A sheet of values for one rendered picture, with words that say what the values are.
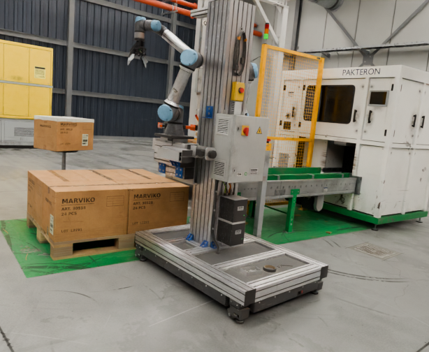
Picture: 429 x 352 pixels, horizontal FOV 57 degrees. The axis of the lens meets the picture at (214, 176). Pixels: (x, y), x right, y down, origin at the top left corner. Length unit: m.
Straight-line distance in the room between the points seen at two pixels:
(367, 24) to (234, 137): 10.72
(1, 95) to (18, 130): 0.90
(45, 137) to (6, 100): 5.40
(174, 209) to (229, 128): 1.21
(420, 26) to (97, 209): 10.55
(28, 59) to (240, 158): 8.49
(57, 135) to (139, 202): 1.93
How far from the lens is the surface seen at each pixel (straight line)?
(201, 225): 3.07
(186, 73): 2.89
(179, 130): 3.04
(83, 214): 3.32
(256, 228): 3.89
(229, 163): 2.73
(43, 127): 5.25
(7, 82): 10.57
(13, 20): 14.13
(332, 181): 4.89
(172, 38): 3.12
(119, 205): 3.40
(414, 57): 12.28
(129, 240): 3.53
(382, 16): 12.99
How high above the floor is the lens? 1.22
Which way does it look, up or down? 9 degrees down
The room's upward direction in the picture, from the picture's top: 5 degrees clockwise
